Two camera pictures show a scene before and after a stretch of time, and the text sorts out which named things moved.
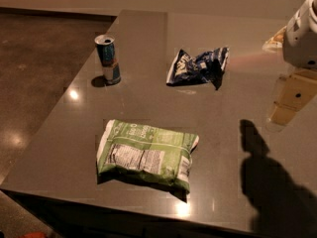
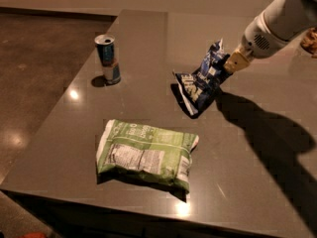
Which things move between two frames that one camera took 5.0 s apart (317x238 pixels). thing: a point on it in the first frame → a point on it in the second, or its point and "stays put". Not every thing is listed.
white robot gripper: (301, 43) → (256, 43)
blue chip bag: (208, 67) → (195, 92)
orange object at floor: (36, 234) stays put
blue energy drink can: (106, 50) stays put
